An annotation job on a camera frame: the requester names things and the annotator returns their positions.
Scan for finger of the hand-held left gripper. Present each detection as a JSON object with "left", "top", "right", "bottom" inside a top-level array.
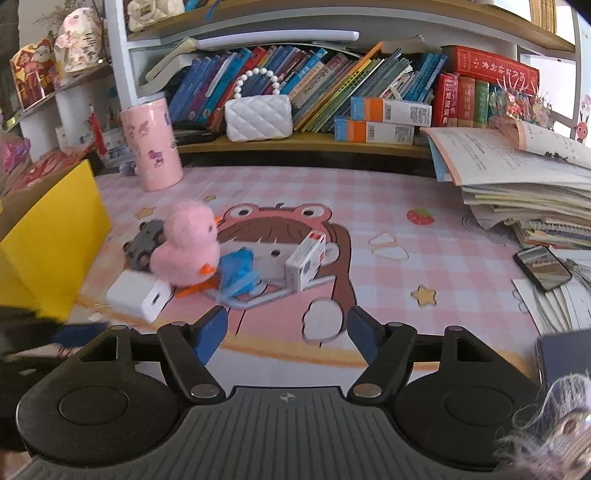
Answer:
[{"left": 48, "top": 322, "right": 112, "bottom": 358}]

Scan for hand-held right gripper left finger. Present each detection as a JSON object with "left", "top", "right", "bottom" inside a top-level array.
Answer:
[{"left": 81, "top": 305, "right": 229, "bottom": 402}]

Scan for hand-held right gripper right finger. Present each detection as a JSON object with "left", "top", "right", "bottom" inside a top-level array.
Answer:
[{"left": 346, "top": 305, "right": 497, "bottom": 402}]

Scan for blue wrapper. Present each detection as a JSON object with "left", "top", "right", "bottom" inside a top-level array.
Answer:
[{"left": 217, "top": 248, "right": 264, "bottom": 298}]

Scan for white charger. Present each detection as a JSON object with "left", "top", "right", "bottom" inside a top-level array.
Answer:
[{"left": 106, "top": 270, "right": 174, "bottom": 323}]

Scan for pink duck plush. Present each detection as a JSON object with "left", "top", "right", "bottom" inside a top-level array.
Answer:
[{"left": 151, "top": 200, "right": 221, "bottom": 297}]

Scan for yellow cardboard box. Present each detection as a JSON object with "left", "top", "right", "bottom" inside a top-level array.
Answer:
[{"left": 0, "top": 159, "right": 112, "bottom": 321}]

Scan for small white red-label box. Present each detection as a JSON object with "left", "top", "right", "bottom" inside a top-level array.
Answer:
[{"left": 285, "top": 232, "right": 326, "bottom": 292}]

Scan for grey toy car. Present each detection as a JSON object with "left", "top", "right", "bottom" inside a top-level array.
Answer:
[{"left": 122, "top": 220, "right": 167, "bottom": 271}]

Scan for pink checked printed tablecloth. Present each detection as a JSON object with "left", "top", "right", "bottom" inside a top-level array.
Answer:
[{"left": 69, "top": 164, "right": 591, "bottom": 398}]

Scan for red paper decoration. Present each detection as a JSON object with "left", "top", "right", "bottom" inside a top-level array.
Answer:
[{"left": 0, "top": 148, "right": 93, "bottom": 195}]

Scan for pink shiny wrapping paper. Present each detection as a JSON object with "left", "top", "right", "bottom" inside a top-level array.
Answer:
[{"left": 0, "top": 138, "right": 31, "bottom": 176}]

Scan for black smartphone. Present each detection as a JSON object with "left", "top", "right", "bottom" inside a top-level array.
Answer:
[{"left": 513, "top": 244, "right": 573, "bottom": 292}]

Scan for pink printed tin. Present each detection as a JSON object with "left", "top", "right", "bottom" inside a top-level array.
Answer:
[{"left": 120, "top": 98, "right": 183, "bottom": 192}]

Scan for black flat case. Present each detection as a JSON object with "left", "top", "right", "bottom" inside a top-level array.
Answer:
[{"left": 173, "top": 130, "right": 218, "bottom": 145}]

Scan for dark tablet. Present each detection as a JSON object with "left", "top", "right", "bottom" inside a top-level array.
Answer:
[{"left": 537, "top": 329, "right": 591, "bottom": 393}]

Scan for red tassel ornament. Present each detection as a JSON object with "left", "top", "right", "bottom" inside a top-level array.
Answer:
[{"left": 88, "top": 104, "right": 107, "bottom": 155}]

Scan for orange blue carton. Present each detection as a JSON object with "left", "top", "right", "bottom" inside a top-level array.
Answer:
[
  {"left": 350, "top": 96, "right": 432, "bottom": 127},
  {"left": 334, "top": 115, "right": 415, "bottom": 145}
]

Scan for white paper sheets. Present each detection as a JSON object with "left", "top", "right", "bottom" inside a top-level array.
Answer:
[{"left": 512, "top": 258, "right": 591, "bottom": 333}]

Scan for stack of open books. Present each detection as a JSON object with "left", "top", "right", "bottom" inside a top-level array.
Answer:
[{"left": 420, "top": 117, "right": 591, "bottom": 250}]

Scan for white quilted handbag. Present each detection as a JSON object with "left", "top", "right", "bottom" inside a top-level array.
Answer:
[{"left": 225, "top": 67, "right": 294, "bottom": 142}]

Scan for red upright dictionary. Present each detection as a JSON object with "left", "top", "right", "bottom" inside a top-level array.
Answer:
[
  {"left": 457, "top": 76, "right": 476, "bottom": 127},
  {"left": 434, "top": 73, "right": 460, "bottom": 127}
]

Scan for green upright book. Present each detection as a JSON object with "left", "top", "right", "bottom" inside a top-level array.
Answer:
[{"left": 475, "top": 80, "right": 490, "bottom": 129}]

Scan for row of colourful books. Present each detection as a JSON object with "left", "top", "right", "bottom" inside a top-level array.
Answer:
[{"left": 166, "top": 41, "right": 448, "bottom": 132}]

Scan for red couple figure decoration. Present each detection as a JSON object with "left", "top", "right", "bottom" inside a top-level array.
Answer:
[{"left": 10, "top": 39, "right": 58, "bottom": 109}]

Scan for cream-paged thick book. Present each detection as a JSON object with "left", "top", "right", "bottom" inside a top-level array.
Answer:
[{"left": 139, "top": 37, "right": 201, "bottom": 95}]

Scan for colourful paper flower card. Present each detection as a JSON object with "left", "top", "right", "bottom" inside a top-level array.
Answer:
[{"left": 489, "top": 85, "right": 555, "bottom": 130}]

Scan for white bookshelf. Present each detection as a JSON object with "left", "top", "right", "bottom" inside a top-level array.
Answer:
[{"left": 0, "top": 0, "right": 578, "bottom": 162}]

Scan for paper doll decoration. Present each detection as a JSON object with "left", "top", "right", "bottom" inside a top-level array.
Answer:
[{"left": 55, "top": 9, "right": 102, "bottom": 72}]

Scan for red thick dictionary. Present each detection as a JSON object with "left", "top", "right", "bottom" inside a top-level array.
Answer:
[{"left": 441, "top": 45, "right": 540, "bottom": 86}]

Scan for cream quilted handbag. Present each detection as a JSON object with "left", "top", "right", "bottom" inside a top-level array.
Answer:
[{"left": 127, "top": 0, "right": 185, "bottom": 32}]

